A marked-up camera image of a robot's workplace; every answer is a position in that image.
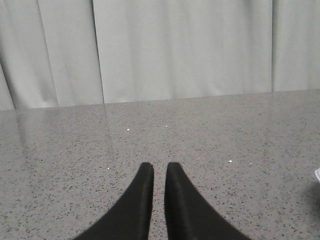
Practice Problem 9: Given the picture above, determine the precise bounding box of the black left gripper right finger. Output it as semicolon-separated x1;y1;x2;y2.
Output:
164;162;249;240

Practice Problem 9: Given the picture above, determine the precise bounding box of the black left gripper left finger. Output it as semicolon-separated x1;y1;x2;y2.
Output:
75;162;154;240

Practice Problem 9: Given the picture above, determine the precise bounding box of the light blue slipper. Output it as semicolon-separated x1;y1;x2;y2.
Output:
314;168;320;181

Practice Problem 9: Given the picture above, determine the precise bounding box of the pale green curtain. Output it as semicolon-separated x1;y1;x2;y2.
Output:
0;0;320;110

